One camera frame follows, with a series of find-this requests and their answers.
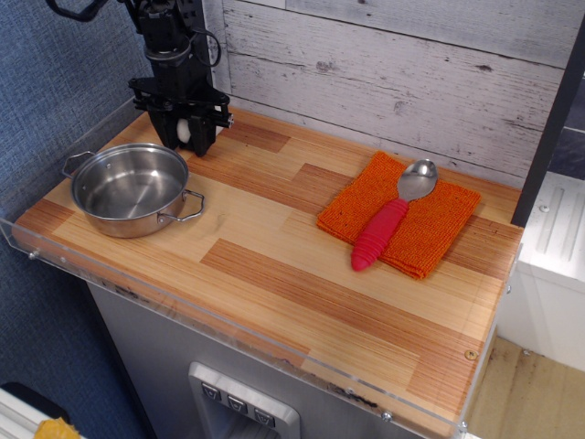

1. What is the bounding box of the silver toy fridge cabinet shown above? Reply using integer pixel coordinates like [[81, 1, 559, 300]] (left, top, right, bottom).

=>
[[90, 285, 415, 438]]

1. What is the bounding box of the yellow object at corner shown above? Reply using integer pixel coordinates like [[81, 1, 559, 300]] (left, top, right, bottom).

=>
[[33, 418, 81, 439]]

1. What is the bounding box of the white egg with black band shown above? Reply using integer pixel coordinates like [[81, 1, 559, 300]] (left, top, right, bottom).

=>
[[176, 119, 191, 144]]

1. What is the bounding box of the clear acrylic table guard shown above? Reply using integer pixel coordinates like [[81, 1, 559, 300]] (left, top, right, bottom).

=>
[[0, 66, 525, 439]]

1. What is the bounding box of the silver dispenser button panel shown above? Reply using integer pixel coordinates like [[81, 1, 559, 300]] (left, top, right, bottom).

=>
[[188, 361, 301, 438]]

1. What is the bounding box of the dark right vertical post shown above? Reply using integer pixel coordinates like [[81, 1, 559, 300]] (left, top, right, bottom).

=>
[[511, 19, 584, 228]]

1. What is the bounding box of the stainless steel two-handled pot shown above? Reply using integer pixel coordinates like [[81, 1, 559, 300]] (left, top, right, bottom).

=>
[[61, 143, 205, 239]]

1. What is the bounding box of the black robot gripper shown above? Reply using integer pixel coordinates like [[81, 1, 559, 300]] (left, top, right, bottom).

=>
[[129, 54, 233, 156]]

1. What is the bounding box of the orange knitted cloth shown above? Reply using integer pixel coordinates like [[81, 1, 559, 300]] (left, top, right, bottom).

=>
[[316, 152, 481, 279]]

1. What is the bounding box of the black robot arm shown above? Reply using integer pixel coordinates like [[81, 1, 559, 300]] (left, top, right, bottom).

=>
[[124, 1, 233, 157]]

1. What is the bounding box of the metal spoon with red handle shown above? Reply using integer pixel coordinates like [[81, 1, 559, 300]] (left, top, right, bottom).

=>
[[351, 159, 439, 272]]

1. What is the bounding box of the white and black corner object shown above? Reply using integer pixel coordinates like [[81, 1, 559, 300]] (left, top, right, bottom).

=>
[[1, 382, 70, 438]]

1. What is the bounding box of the white side cabinet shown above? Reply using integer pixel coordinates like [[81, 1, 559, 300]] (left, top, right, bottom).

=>
[[496, 172, 584, 370]]

